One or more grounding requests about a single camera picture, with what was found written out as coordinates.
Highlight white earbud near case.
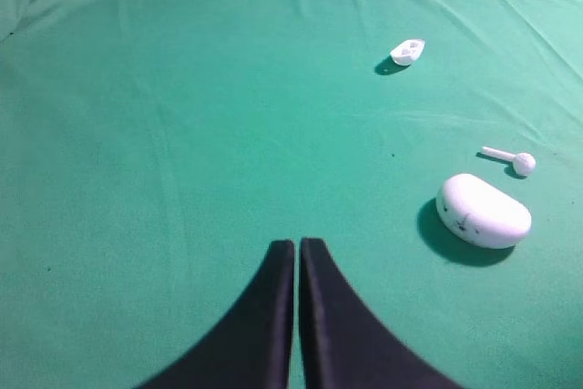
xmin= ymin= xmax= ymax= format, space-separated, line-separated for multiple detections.
xmin=481 ymin=146 xmax=537 ymax=177

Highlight white case lid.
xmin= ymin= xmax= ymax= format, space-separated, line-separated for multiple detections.
xmin=390 ymin=38 xmax=425 ymax=67

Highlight green table cloth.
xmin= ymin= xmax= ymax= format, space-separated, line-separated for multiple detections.
xmin=1 ymin=0 xmax=582 ymax=388

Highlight white earbud charging case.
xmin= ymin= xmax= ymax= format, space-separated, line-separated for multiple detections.
xmin=435 ymin=173 xmax=532 ymax=250

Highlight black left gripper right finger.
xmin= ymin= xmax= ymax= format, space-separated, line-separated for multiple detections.
xmin=299 ymin=238 xmax=460 ymax=388

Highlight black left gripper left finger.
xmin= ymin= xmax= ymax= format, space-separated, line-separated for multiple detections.
xmin=144 ymin=240 xmax=295 ymax=388

